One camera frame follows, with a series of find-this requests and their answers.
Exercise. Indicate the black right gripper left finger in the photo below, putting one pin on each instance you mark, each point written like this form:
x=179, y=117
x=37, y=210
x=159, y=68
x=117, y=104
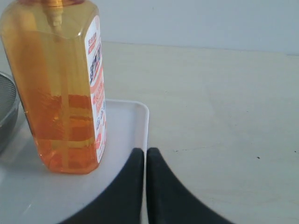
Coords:
x=121, y=201

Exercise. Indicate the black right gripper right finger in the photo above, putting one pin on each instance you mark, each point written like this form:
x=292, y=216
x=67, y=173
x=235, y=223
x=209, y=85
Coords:
x=169, y=201

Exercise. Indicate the orange dish soap pump bottle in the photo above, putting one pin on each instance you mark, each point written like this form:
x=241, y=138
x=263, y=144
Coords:
x=54, y=51

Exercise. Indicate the white plastic tray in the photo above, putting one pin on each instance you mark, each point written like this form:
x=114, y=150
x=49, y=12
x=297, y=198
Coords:
x=31, y=194

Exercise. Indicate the steel mesh strainer basket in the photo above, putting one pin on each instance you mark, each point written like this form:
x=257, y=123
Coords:
x=9, y=108

